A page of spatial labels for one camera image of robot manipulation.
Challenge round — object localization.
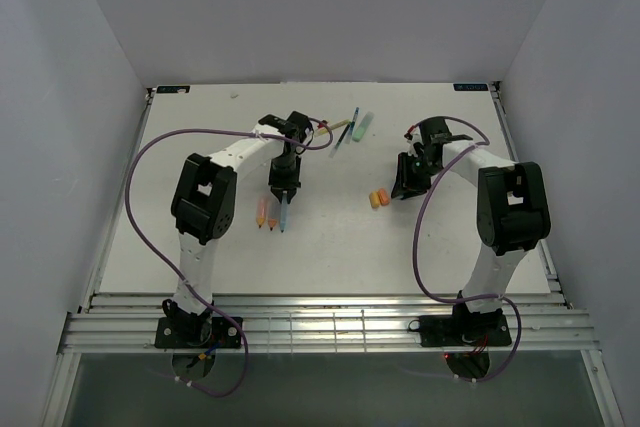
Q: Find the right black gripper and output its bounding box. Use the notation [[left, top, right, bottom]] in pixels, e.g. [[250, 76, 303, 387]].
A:
[[392, 151, 443, 200]]

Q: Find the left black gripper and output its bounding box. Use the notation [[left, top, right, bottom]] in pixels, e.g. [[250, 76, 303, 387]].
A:
[[268, 154, 301, 201]]

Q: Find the blue highlighter pen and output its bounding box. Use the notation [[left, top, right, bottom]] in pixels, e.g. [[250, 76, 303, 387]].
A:
[[279, 191, 289, 233]]

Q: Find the orange pen cap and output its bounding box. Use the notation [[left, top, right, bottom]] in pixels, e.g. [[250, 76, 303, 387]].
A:
[[378, 188, 391, 206]]

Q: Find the yellow pen cap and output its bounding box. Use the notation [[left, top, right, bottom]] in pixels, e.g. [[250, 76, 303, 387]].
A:
[[369, 191, 380, 209]]

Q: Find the yellow highlighter pen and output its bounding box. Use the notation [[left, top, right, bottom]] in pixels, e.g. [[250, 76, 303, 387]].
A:
[[256, 196, 268, 228]]

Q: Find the orange highlighter pen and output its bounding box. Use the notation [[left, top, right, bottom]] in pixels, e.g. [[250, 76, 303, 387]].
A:
[[267, 203, 280, 231]]

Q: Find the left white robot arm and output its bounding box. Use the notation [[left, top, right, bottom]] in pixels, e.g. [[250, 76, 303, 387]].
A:
[[163, 111, 312, 347]]

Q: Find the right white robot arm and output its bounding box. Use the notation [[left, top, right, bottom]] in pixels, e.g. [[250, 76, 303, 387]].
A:
[[391, 136, 551, 346]]

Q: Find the green highlighter pen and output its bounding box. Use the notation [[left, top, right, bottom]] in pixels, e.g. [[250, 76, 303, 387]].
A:
[[352, 112, 374, 142]]

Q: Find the yellow barrel pen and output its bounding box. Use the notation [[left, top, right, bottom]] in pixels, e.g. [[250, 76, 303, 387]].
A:
[[316, 119, 351, 136]]

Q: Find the teal thin pen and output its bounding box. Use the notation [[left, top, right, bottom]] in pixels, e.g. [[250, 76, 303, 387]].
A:
[[329, 122, 352, 158]]

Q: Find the blue capped pen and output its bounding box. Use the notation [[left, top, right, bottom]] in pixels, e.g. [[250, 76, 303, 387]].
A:
[[346, 107, 360, 144]]

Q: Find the right blue corner label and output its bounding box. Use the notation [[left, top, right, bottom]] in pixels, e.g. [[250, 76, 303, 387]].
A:
[[453, 83, 489, 92]]

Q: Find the blue corner label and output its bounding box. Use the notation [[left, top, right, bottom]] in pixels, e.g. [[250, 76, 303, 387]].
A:
[[453, 83, 489, 92], [155, 85, 191, 95]]

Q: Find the left blue corner label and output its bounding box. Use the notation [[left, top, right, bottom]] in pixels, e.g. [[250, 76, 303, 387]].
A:
[[155, 85, 191, 95]]

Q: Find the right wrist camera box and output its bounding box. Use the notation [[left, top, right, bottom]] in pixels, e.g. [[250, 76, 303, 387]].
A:
[[418, 116, 452, 147]]

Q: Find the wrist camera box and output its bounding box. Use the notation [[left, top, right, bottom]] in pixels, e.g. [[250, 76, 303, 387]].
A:
[[418, 116, 452, 147], [285, 111, 313, 143]]

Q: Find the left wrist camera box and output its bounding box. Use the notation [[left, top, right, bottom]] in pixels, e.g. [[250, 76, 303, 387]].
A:
[[285, 111, 313, 143]]

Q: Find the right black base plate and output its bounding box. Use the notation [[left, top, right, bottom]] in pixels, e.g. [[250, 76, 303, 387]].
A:
[[407, 315, 512, 347]]

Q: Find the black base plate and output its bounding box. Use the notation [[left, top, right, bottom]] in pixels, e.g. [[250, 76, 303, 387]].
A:
[[153, 317, 242, 351], [407, 315, 512, 347]]

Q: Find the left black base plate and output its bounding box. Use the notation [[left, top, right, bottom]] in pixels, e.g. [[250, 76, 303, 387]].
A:
[[153, 317, 242, 351]]

